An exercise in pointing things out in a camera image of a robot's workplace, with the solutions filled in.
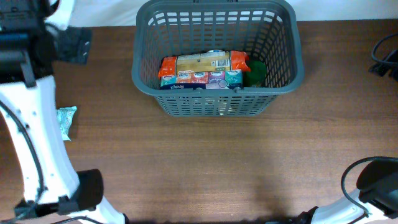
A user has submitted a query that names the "mint green snack pouch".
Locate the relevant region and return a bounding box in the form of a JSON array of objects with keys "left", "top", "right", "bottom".
[{"left": 57, "top": 106, "right": 77, "bottom": 141}]

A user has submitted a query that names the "green lid jar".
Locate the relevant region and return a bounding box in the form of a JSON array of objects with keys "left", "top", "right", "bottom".
[{"left": 243, "top": 60, "right": 267, "bottom": 88}]

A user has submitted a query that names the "orange biscuit packet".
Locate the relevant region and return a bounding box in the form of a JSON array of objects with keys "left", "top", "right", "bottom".
[{"left": 158, "top": 50, "right": 251, "bottom": 78}]

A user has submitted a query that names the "blue biscuit box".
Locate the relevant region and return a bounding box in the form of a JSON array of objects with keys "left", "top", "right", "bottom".
[{"left": 160, "top": 70, "right": 243, "bottom": 90}]

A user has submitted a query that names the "blue round tin can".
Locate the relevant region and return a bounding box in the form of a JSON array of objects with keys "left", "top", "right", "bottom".
[{"left": 207, "top": 49, "right": 224, "bottom": 53}]

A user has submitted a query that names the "beige brown snack bag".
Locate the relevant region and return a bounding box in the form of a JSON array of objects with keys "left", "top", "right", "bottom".
[{"left": 216, "top": 96, "right": 233, "bottom": 116}]

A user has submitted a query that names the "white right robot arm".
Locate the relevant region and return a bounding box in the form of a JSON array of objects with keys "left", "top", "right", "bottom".
[{"left": 304, "top": 156, "right": 397, "bottom": 223}]

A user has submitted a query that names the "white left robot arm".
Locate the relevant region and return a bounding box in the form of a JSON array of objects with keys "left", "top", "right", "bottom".
[{"left": 1, "top": 1, "right": 128, "bottom": 223}]

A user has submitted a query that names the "grey plastic basket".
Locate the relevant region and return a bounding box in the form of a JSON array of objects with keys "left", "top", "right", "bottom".
[{"left": 132, "top": 1, "right": 305, "bottom": 116}]

